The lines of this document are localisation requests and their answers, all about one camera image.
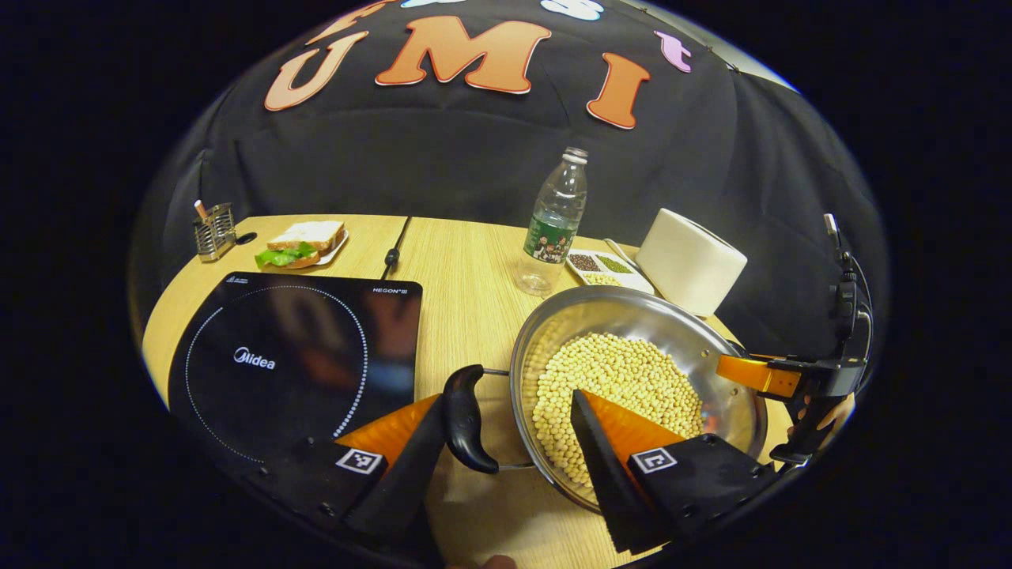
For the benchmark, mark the pile of yellow soybeans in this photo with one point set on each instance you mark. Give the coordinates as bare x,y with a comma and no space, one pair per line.
617,379

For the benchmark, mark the black induction cooktop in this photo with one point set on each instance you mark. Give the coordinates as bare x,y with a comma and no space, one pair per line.
277,371

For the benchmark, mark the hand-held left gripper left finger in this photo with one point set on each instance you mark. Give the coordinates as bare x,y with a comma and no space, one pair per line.
411,474

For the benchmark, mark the white divided dish of beans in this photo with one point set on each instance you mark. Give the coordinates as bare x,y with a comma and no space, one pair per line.
605,265

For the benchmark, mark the clear plastic water bottle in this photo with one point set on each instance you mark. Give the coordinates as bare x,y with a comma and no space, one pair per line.
553,229

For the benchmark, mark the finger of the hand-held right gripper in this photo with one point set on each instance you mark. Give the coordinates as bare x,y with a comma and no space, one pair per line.
755,375

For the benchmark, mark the sandwich on white plate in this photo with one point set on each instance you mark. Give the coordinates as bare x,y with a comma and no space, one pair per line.
308,237

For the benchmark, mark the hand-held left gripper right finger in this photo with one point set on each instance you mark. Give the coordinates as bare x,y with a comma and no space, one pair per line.
601,474

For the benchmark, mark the black backdrop cloth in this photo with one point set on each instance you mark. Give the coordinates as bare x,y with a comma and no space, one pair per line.
474,158

